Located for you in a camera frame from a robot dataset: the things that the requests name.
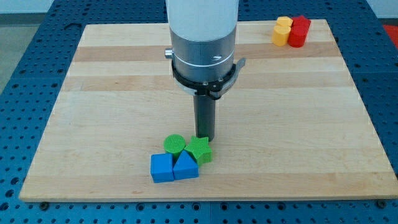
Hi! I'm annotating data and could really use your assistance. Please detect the green circle block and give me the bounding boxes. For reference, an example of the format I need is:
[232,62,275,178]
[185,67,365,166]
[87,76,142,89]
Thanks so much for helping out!
[164,134,186,159]

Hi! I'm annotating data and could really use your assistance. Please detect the yellow rear block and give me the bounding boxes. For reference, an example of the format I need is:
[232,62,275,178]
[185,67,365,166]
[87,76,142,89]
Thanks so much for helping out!
[276,16,293,27]

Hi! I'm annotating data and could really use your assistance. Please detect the yellow block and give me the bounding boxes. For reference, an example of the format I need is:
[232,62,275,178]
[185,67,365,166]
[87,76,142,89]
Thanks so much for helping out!
[271,25,291,47]
[276,16,293,27]

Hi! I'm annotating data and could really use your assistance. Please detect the blue cube block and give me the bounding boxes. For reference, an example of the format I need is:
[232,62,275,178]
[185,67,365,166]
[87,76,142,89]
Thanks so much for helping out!
[150,153,174,183]

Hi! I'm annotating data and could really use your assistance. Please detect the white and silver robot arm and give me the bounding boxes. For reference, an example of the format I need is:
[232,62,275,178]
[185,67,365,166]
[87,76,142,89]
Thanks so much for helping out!
[165,0,239,95]

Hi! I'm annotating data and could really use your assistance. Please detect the red front cylinder block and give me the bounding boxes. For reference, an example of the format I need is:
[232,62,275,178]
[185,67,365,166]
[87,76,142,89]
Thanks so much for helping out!
[288,26,309,48]

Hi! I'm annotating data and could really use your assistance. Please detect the green star block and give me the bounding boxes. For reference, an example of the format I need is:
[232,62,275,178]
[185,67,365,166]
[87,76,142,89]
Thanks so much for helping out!
[184,136,213,166]

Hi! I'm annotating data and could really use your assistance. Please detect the yellow front block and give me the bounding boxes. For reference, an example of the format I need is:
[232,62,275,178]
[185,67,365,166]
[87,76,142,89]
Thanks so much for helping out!
[271,25,291,47]

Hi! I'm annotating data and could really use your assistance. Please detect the red object at edge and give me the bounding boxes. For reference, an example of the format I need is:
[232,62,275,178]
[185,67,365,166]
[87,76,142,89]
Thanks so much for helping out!
[383,25,398,48]

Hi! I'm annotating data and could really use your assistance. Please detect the wooden board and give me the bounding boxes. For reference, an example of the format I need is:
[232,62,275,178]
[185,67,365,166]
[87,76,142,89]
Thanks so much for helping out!
[19,19,397,202]

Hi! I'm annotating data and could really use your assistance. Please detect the red rear block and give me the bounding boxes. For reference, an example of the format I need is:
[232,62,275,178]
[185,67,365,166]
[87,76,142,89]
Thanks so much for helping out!
[292,15,311,32]

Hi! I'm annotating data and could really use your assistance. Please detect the blue triangle block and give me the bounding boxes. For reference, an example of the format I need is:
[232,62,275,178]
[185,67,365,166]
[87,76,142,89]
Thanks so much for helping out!
[173,151,199,180]

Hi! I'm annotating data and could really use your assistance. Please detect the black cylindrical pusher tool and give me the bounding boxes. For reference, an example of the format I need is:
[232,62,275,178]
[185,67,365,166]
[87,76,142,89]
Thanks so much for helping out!
[193,95,216,142]

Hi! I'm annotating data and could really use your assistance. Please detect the black quick-release clamp ring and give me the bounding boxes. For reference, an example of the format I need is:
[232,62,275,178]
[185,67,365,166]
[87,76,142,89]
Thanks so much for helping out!
[170,57,246,101]

